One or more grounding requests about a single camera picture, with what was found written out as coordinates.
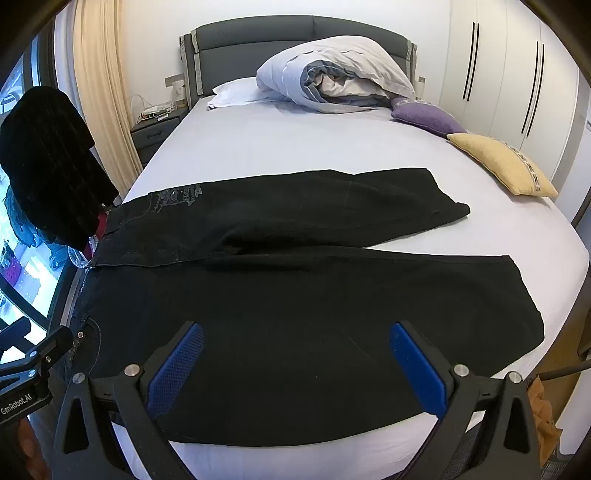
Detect grey bed headboard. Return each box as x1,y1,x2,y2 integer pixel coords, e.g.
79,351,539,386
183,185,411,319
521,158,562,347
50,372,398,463
179,15,419,112

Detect person's left hand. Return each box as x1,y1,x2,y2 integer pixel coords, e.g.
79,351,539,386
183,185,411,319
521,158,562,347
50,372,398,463
0,413,49,480

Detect white wardrobe drawers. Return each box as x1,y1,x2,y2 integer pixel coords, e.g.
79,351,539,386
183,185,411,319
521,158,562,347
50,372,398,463
438,0,580,185

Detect hanging dark cloth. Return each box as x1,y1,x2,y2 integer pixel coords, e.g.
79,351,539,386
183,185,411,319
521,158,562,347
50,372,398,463
0,86,118,250

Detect grey nightstand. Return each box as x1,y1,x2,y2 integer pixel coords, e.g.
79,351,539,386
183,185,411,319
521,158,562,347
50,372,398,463
130,111,189,169

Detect folded pale duvet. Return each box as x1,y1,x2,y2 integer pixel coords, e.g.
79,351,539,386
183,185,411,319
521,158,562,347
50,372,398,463
256,35,416,114

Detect brown crumpled paper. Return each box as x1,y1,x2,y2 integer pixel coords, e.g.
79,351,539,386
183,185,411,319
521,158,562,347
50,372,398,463
526,378,561,462

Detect white pillow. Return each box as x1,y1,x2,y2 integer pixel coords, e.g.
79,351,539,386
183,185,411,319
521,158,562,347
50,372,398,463
206,77,278,110

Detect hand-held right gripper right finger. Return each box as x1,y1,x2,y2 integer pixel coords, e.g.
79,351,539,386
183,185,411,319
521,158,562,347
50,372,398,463
389,320,542,480

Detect black pants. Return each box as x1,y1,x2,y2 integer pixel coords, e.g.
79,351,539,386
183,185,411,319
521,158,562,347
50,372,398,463
69,168,546,448

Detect yellow cushion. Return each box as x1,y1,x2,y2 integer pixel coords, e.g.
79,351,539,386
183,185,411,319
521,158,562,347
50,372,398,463
447,133,558,198

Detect bed with white sheet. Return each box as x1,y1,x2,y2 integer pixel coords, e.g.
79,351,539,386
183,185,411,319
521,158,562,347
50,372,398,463
69,97,591,480

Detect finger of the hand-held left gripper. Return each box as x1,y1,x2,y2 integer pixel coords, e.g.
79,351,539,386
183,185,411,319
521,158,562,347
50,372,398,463
21,325,75,370
0,318,33,356

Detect purple cushion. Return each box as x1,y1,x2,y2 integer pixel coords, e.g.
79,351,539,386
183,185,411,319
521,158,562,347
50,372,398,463
390,97,467,136

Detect white cable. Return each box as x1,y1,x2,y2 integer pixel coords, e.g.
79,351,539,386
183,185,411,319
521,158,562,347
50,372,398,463
131,95,178,121

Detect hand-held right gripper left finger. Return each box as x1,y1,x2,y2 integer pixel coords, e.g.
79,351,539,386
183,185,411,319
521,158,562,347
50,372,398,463
53,320,206,480

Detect beige curtain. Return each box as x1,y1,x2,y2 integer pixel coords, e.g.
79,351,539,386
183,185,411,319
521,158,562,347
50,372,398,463
74,0,141,195

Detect red cloth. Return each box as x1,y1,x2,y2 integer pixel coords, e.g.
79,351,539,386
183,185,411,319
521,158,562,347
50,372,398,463
83,210,109,265

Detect wall switch panel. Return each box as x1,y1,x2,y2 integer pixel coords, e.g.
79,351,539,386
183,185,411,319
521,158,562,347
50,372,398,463
165,73,188,109

